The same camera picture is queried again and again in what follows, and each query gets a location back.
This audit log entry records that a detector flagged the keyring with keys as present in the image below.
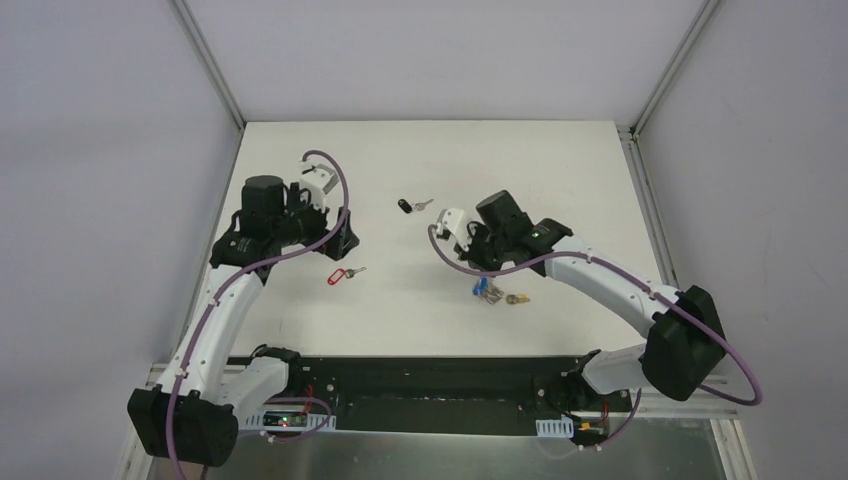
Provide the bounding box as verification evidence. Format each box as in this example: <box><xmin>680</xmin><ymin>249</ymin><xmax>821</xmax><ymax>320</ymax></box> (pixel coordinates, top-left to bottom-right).
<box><xmin>472</xmin><ymin>277</ymin><xmax>530</xmax><ymax>305</ymax></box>

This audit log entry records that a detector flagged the black fob key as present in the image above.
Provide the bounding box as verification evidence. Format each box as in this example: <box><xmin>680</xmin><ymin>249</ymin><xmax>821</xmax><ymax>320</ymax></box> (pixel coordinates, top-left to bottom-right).
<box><xmin>397</xmin><ymin>198</ymin><xmax>433</xmax><ymax>214</ymax></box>

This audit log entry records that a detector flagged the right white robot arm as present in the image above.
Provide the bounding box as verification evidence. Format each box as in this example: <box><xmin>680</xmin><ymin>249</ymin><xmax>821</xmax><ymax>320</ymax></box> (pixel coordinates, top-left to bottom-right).
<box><xmin>436</xmin><ymin>190</ymin><xmax>726</xmax><ymax>410</ymax></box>

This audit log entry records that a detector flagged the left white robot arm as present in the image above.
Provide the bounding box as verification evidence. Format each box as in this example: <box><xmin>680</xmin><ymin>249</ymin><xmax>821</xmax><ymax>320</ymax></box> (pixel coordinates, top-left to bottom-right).
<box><xmin>127</xmin><ymin>166</ymin><xmax>359</xmax><ymax>467</ymax></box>

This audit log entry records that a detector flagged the red tag key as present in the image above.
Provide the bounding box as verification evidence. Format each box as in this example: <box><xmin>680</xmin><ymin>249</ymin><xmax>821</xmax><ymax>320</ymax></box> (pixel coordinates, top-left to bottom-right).
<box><xmin>327</xmin><ymin>267</ymin><xmax>366</xmax><ymax>286</ymax></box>

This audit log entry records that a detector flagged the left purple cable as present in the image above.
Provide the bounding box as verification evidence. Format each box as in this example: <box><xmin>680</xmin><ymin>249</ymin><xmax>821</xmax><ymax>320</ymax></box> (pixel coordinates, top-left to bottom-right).
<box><xmin>165</xmin><ymin>149</ymin><xmax>351</xmax><ymax>480</ymax></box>

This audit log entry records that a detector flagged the purple cable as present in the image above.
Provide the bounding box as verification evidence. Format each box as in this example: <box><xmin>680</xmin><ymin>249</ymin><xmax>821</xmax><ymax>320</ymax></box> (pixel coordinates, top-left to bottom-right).
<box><xmin>165</xmin><ymin>149</ymin><xmax>351</xmax><ymax>480</ymax></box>
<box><xmin>427</xmin><ymin>223</ymin><xmax>764</xmax><ymax>407</ymax></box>

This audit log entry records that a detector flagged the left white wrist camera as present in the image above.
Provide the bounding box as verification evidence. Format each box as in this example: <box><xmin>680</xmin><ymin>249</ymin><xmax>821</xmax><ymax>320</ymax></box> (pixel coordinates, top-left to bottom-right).
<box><xmin>298</xmin><ymin>162</ymin><xmax>339</xmax><ymax>211</ymax></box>

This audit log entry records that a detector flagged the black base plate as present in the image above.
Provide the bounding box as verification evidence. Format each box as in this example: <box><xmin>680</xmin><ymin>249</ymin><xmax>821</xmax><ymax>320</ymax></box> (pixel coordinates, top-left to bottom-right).
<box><xmin>275</xmin><ymin>356</ymin><xmax>634</xmax><ymax>437</ymax></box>

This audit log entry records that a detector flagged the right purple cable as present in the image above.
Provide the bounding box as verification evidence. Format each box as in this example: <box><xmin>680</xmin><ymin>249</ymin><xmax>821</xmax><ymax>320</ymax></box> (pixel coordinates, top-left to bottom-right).
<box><xmin>427</xmin><ymin>223</ymin><xmax>764</xmax><ymax>407</ymax></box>

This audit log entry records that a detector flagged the right white cable duct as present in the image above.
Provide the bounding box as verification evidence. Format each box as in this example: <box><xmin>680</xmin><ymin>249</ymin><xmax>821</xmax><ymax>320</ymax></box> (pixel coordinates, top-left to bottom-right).
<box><xmin>535</xmin><ymin>416</ymin><xmax>575</xmax><ymax>439</ymax></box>

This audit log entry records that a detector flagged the white cable duct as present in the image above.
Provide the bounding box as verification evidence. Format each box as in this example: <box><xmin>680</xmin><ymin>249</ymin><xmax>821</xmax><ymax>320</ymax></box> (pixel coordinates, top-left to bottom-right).
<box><xmin>239</xmin><ymin>410</ymin><xmax>336</xmax><ymax>434</ymax></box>
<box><xmin>535</xmin><ymin>416</ymin><xmax>575</xmax><ymax>439</ymax></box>

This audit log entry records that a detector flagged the left white cable duct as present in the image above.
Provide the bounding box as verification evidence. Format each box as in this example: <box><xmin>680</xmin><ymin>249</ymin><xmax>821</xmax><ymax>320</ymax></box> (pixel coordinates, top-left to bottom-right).
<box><xmin>239</xmin><ymin>410</ymin><xmax>336</xmax><ymax>434</ymax></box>

